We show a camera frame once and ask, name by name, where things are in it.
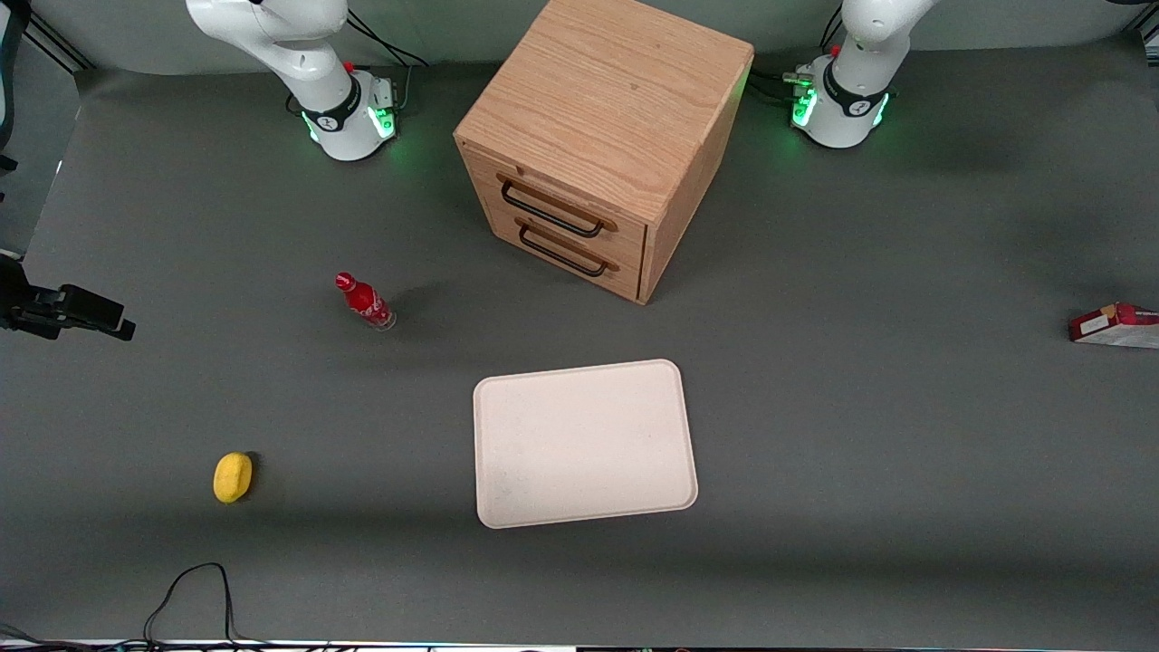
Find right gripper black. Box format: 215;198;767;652
0;254;138;342

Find red cookie box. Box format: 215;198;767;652
1068;302;1159;350

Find cream rectangular tray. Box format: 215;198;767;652
473;359;699;530

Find yellow lemon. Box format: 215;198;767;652
213;452;254;504

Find red cola bottle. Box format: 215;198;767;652
334;271;398;332

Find wooden drawer front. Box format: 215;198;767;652
464;149;649;265
484;204;647;305

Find wooden drawer cabinet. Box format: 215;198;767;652
453;0;755;306

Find dark grey table mat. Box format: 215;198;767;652
0;36;1159;646

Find black hanging cable bundle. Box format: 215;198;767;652
0;0;34;175

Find aluminium frame rail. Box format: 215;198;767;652
25;16;97;73

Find black looped cable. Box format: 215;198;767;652
143;562;238;647

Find black right arm base cables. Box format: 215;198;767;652
346;7;430;111

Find black arm base cables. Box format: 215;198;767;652
346;7;430;111
750;32;843;102

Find black drawer handle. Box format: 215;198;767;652
501;179;606;239
518;223;609;278

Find black left arm base cables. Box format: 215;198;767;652
750;32;843;102

